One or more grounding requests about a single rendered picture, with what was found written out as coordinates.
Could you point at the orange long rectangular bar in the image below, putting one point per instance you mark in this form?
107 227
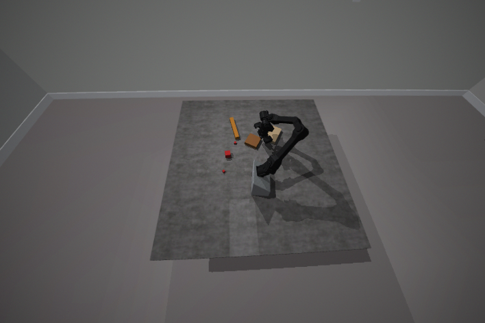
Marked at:
234 128

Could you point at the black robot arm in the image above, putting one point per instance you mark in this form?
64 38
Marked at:
299 133

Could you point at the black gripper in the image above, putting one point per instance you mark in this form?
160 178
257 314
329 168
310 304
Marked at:
263 133

